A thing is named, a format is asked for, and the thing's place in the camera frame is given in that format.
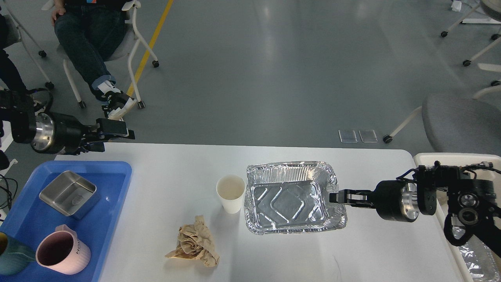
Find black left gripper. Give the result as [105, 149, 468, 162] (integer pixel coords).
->
[31, 112, 135, 155]

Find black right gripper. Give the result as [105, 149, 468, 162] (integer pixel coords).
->
[329, 180, 420, 222]

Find stainless steel tray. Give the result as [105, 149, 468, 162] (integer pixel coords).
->
[39, 171, 101, 220]

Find aluminium foil tray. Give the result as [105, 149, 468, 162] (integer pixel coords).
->
[243, 161, 348, 235]

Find pink plastic mug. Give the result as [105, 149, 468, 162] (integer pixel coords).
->
[35, 224, 91, 275]

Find white paper cup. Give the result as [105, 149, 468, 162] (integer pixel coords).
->
[215, 174, 246, 214]

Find brown paper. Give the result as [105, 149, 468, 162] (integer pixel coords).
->
[164, 215, 220, 268]

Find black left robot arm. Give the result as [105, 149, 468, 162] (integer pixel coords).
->
[0, 90, 135, 155]

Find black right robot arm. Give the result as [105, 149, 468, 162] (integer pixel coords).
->
[329, 161, 501, 255]

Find clear floor plate left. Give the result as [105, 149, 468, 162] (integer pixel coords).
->
[338, 130, 358, 143]

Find clear floor plate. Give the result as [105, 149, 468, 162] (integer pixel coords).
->
[338, 130, 358, 143]
[358, 130, 378, 143]

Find clear floor plate right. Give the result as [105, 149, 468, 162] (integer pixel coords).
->
[358, 130, 378, 143]

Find white side table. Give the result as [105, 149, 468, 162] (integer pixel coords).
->
[0, 137, 19, 175]

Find grey white rolling chair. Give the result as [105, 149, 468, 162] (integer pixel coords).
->
[57, 0, 159, 109]

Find seated person in black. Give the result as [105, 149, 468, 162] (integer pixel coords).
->
[51, 0, 136, 120]

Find white plastic bin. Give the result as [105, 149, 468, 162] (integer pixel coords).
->
[414, 152, 501, 282]

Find blue plastic tray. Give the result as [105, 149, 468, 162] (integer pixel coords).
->
[0, 161, 132, 282]

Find grey office chair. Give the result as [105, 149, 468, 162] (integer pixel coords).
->
[383, 94, 501, 156]

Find foil tray in bin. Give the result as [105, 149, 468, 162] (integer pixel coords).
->
[458, 236, 500, 282]

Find teal ceramic mug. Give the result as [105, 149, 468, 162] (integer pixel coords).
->
[0, 232, 36, 276]

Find white chair legs background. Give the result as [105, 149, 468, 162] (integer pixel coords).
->
[440, 0, 501, 87]

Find black cables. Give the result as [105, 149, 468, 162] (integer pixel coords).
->
[0, 174, 19, 220]

